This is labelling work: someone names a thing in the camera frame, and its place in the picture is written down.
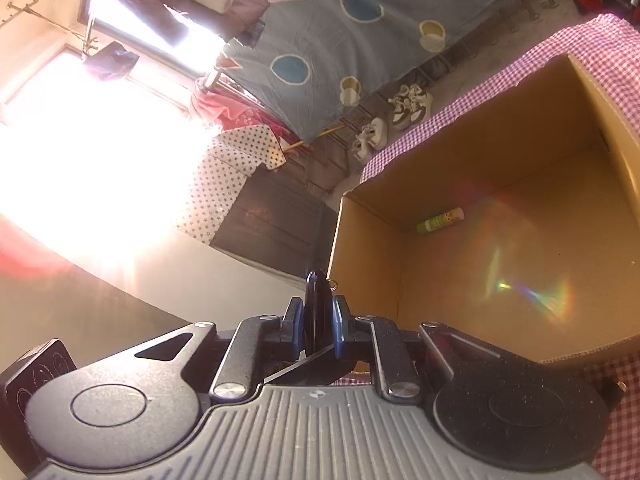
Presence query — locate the pink checkered cloth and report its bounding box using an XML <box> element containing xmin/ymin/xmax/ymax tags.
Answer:
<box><xmin>330</xmin><ymin>12</ymin><xmax>640</xmax><ymax>480</ymax></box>

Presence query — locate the dark wooden cabinet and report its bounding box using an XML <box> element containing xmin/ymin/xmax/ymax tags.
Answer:
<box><xmin>210</xmin><ymin>162</ymin><xmax>341</xmax><ymax>278</ymax></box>

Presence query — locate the black speaker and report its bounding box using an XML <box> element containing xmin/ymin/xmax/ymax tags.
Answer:
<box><xmin>0</xmin><ymin>339</ymin><xmax>78</xmax><ymax>476</ymax></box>

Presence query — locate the dark blue hanging bag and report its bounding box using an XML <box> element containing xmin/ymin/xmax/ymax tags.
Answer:
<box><xmin>82</xmin><ymin>42</ymin><xmax>141</xmax><ymax>81</ymax></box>

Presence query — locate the green tube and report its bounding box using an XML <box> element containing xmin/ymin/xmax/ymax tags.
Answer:
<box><xmin>416</xmin><ymin>207</ymin><xmax>465</xmax><ymax>235</ymax></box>

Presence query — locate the cream sneaker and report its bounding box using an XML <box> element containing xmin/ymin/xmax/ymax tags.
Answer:
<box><xmin>350</xmin><ymin>127</ymin><xmax>373</xmax><ymax>163</ymax></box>
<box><xmin>362</xmin><ymin>117</ymin><xmax>388</xmax><ymax>152</ymax></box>

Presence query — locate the white and dark sneaker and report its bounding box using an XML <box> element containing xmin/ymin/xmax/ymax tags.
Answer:
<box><xmin>387</xmin><ymin>85</ymin><xmax>413</xmax><ymax>132</ymax></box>
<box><xmin>407</xmin><ymin>85</ymin><xmax>435</xmax><ymax>126</ymax></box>

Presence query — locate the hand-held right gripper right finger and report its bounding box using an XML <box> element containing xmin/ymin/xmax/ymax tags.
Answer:
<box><xmin>332</xmin><ymin>295</ymin><xmax>503</xmax><ymax>403</ymax></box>

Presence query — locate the wall hook rail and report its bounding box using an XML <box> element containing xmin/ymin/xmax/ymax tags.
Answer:
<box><xmin>0</xmin><ymin>0</ymin><xmax>98</xmax><ymax>56</ymax></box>

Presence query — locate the blue patterned bedsheet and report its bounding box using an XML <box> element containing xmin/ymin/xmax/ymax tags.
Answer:
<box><xmin>215</xmin><ymin>0</ymin><xmax>551</xmax><ymax>143</ymax></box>

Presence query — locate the dark grey cloth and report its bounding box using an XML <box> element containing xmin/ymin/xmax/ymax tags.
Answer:
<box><xmin>235</xmin><ymin>20</ymin><xmax>266</xmax><ymax>48</ymax></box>

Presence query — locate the white star-print cloth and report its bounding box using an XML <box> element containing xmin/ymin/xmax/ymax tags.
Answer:
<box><xmin>172</xmin><ymin>125</ymin><xmax>288</xmax><ymax>246</ymax></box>

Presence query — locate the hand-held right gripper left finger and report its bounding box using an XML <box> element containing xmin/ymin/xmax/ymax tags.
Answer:
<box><xmin>125</xmin><ymin>297</ymin><xmax>306</xmax><ymax>403</ymax></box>

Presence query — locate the large cardboard box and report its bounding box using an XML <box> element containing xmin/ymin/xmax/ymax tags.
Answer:
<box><xmin>327</xmin><ymin>54</ymin><xmax>640</xmax><ymax>366</ymax></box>

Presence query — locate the pink garment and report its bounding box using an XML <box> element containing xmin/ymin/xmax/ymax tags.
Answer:
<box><xmin>190</xmin><ymin>77</ymin><xmax>296</xmax><ymax>148</ymax></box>

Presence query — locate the black key fob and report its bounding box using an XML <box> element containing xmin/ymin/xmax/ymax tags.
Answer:
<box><xmin>303</xmin><ymin>270</ymin><xmax>340</xmax><ymax>361</ymax></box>

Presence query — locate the yellow stick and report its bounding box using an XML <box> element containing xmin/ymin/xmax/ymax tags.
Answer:
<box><xmin>282</xmin><ymin>127</ymin><xmax>343</xmax><ymax>153</ymax></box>

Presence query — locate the maroon jacket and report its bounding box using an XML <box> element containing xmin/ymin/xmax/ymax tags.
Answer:
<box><xmin>90</xmin><ymin>0</ymin><xmax>271</xmax><ymax>43</ymax></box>

